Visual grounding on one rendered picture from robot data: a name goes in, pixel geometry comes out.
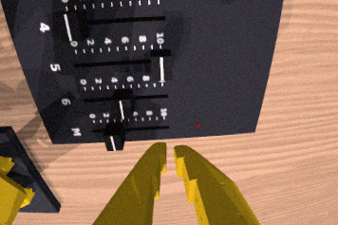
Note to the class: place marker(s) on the black lighting desk panel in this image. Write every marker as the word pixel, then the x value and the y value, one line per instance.
pixel 183 68

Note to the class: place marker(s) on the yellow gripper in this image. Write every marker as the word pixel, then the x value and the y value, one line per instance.
pixel 217 199

